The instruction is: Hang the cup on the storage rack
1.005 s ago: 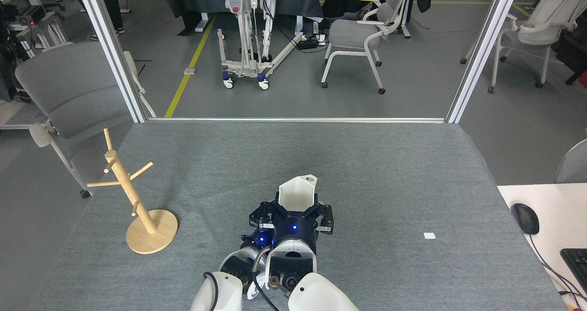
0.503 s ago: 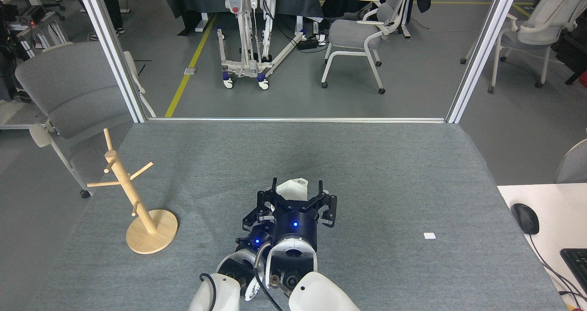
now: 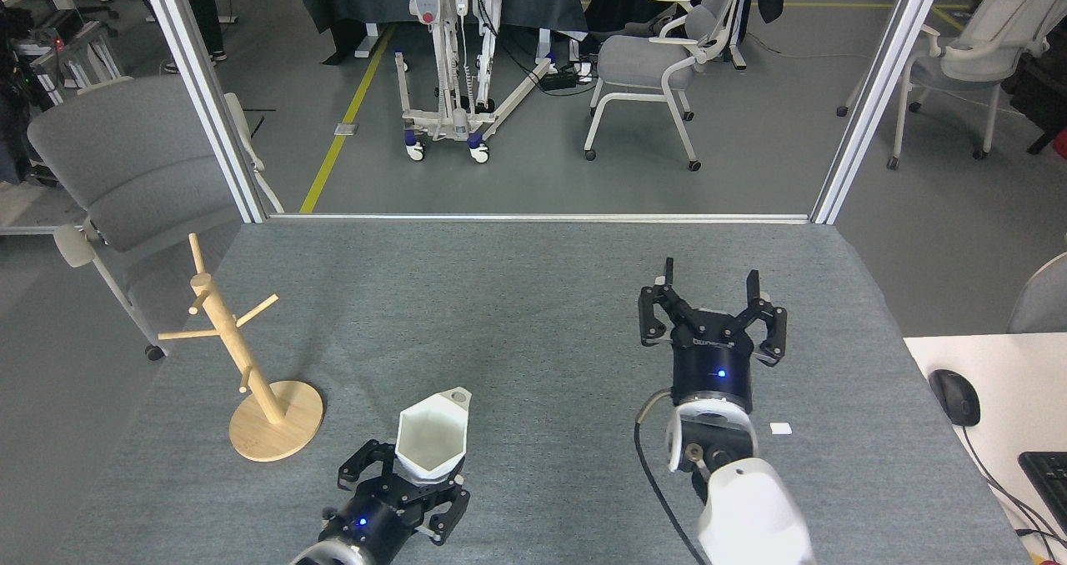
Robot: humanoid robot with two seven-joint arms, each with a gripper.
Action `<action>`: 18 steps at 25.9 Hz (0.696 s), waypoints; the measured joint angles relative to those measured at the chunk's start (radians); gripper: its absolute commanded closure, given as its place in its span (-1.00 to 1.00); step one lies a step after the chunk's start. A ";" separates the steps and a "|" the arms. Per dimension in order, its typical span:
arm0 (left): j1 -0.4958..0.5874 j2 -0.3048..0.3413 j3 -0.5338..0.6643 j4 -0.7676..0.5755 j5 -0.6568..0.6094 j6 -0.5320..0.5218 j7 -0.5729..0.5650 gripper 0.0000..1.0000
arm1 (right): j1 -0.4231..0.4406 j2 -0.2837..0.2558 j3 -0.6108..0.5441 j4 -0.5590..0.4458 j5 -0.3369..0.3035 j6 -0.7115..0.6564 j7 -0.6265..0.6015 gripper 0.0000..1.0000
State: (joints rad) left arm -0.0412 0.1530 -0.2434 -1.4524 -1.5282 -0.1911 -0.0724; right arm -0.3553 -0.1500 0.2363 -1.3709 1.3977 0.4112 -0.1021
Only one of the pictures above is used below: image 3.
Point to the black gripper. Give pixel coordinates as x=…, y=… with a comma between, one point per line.
x=375, y=519
x=713, y=361

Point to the white hexagonal cup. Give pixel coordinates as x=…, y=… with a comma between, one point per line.
x=433, y=436

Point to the wooden cup rack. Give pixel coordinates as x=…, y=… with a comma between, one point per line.
x=271, y=423

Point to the metal equipment rack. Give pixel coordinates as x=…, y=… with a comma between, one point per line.
x=75, y=52

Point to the small white tag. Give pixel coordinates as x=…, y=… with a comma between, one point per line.
x=781, y=428

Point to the black computer mouse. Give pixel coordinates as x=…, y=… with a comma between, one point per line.
x=954, y=397

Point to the black power strip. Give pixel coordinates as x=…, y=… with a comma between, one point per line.
x=558, y=81

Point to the white desk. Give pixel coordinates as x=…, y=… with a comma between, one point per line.
x=1009, y=382

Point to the grey chair backrest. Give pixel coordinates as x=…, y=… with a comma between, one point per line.
x=1042, y=298

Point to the metal floor plate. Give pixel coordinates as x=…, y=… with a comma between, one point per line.
x=346, y=129

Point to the black keyboard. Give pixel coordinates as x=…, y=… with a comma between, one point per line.
x=1049, y=477

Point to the white mesh-back chair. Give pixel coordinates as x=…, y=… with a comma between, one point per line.
x=992, y=40

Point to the large grey office chair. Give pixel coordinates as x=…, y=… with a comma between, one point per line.
x=133, y=165

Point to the white wheeled lift stand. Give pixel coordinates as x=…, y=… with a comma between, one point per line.
x=429, y=7

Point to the person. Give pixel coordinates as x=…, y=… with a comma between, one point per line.
x=204, y=7

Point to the silver frame rail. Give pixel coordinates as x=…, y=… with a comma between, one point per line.
x=542, y=217

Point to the grey chair with white frame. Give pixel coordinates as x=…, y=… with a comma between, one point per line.
x=642, y=61

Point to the silver frame post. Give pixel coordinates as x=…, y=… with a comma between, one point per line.
x=879, y=90
x=200, y=90

